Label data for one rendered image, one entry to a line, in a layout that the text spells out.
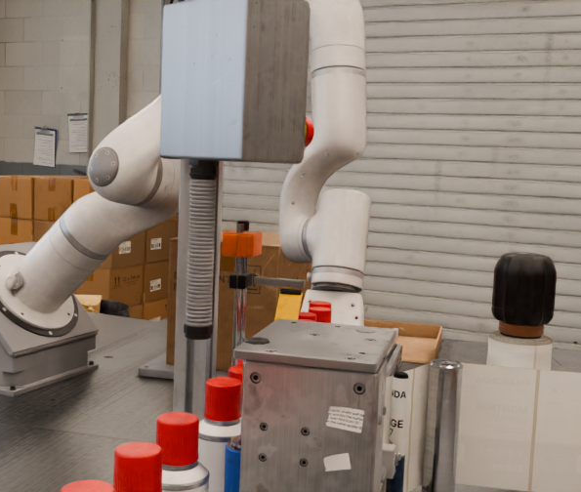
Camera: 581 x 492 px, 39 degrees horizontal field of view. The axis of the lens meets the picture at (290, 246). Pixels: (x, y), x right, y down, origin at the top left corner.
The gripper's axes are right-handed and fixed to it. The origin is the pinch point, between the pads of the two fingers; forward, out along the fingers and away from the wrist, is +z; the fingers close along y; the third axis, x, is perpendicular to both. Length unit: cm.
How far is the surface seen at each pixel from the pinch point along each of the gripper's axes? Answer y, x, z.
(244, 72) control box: -4, -47, -30
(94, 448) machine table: -34.7, -3.0, 13.1
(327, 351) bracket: 11, -64, 2
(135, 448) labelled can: 0, -71, 11
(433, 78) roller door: -17, 370, -233
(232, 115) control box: -6, -44, -26
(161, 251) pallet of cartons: -174, 347, -100
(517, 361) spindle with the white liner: 27.6, -13.3, -5.3
